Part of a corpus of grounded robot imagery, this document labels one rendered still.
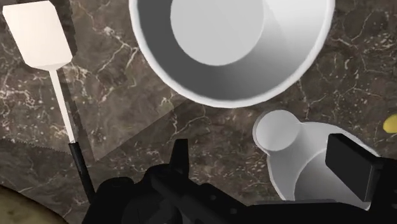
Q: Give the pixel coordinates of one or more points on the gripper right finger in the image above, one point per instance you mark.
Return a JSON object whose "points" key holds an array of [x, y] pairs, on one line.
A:
{"points": [[353, 167]]}

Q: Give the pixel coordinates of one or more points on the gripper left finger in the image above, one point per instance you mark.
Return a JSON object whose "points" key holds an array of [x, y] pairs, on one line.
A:
{"points": [[173, 192]]}

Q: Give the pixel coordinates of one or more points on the yellow fruit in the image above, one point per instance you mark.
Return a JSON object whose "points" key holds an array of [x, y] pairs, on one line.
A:
{"points": [[390, 124]]}

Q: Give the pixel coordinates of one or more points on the white bottle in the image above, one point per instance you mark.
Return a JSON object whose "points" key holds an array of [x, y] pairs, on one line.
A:
{"points": [[288, 149]]}

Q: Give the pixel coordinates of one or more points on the olive round plate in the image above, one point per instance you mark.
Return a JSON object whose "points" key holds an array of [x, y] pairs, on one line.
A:
{"points": [[21, 208]]}

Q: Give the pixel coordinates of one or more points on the large white bowl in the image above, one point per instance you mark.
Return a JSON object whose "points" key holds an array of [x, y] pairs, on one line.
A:
{"points": [[232, 49]]}

